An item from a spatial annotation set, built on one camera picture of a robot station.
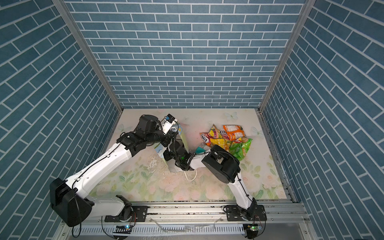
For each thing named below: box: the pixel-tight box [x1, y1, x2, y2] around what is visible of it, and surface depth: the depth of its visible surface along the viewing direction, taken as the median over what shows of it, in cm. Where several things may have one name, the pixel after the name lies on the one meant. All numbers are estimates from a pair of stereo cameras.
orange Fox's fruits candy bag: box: [219, 130, 230, 141], surface depth 104 cm
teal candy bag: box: [195, 143, 211, 154], surface depth 96 cm
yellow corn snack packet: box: [210, 138, 232, 152], surface depth 95 cm
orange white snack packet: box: [223, 124, 248, 143], surface depth 104 cm
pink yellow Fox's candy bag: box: [199, 123, 223, 146], surface depth 101 cm
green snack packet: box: [229, 138, 253, 162], surface depth 90 cm
